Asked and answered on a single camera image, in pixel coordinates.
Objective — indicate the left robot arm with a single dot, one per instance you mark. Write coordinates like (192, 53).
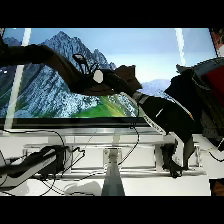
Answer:
(31, 160)

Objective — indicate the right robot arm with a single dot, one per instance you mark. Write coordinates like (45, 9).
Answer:
(166, 116)

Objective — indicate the black garment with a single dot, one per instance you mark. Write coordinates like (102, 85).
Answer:
(185, 90)

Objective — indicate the grey garment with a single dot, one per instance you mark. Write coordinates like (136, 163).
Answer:
(206, 63)

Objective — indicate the red garment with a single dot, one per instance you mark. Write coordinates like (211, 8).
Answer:
(215, 81)

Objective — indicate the silver frame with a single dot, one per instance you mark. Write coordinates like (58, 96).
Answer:
(112, 180)

